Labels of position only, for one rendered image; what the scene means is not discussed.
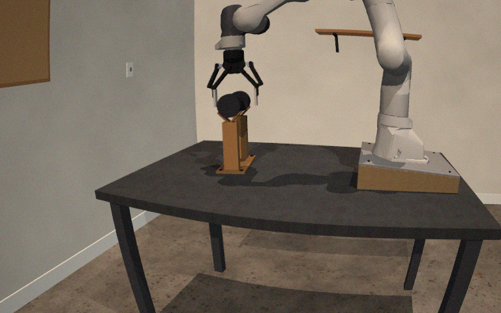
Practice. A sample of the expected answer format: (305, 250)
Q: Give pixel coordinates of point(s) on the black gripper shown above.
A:
(234, 67)

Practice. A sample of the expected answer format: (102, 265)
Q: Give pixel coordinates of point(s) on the dark grey dumbbell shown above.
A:
(231, 104)

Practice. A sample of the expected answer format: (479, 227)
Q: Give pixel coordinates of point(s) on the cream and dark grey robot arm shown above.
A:
(395, 139)

